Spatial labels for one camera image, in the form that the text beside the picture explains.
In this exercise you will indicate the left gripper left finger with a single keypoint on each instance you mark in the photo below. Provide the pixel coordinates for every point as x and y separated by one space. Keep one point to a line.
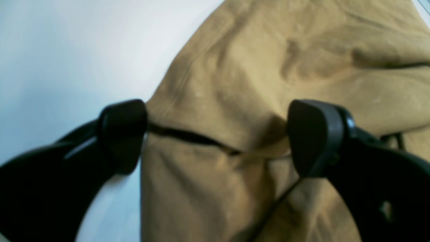
45 193

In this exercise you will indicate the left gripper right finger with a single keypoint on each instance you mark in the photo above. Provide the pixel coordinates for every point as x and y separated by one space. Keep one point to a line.
385 190

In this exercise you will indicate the brown t-shirt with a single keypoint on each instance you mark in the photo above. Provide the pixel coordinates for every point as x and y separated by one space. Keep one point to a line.
217 167

